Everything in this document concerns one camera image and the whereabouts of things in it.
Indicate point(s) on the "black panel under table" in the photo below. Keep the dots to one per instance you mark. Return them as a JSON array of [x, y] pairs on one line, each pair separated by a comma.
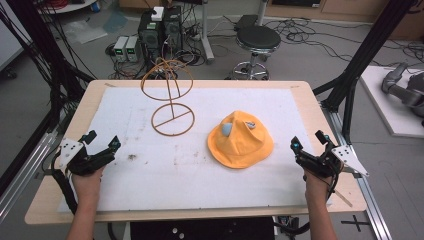
[[216, 230]]

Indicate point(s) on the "grey metal stand pole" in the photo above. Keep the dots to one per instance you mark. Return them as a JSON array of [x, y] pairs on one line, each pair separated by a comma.
[[207, 33]]

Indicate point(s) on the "grey bench power supply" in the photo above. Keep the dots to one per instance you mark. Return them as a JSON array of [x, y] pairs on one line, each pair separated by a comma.
[[120, 48], [132, 49]]

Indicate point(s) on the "round white table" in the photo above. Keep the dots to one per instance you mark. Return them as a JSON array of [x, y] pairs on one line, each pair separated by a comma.
[[66, 5]]

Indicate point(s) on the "yellow bucket hat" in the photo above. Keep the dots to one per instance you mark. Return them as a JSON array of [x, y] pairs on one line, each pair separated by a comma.
[[240, 146]]

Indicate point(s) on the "white table mat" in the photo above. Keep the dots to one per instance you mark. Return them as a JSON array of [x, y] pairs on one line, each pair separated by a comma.
[[200, 180]]

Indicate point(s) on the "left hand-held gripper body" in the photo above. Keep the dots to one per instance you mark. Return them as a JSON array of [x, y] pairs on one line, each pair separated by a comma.
[[78, 160]]

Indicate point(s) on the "grey robot part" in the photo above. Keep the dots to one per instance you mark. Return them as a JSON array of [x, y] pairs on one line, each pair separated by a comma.
[[405, 90]]

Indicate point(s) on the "black metal frame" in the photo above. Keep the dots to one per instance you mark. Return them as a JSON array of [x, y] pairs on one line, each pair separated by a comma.
[[363, 56], [36, 43]]

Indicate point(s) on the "aluminium rail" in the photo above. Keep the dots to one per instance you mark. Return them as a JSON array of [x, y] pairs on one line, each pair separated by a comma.
[[366, 200], [23, 173]]

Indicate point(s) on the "person's right hand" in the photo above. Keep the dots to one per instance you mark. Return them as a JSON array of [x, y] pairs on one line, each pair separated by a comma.
[[315, 186]]

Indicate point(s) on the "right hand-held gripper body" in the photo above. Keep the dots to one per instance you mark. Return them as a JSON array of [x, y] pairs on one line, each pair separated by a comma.
[[325, 165]]

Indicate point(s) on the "thin wooden stick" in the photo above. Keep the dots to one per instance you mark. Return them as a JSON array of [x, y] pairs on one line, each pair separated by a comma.
[[343, 198]]

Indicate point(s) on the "small white box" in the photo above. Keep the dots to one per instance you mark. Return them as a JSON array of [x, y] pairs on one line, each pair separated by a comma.
[[157, 13]]

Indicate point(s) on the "black round stool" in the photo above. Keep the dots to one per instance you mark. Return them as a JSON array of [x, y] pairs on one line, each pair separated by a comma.
[[258, 40]]

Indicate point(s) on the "black computer tower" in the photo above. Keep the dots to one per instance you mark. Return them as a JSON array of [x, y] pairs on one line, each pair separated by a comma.
[[172, 30], [150, 36]]

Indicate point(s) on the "wooden cabinet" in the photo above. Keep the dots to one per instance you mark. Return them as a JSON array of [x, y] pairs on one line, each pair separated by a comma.
[[350, 10]]

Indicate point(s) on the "white floor board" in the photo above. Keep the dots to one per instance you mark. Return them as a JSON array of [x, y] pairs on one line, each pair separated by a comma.
[[383, 100]]

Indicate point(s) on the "person's left hand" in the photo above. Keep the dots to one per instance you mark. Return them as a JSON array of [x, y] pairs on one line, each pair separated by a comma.
[[88, 186]]

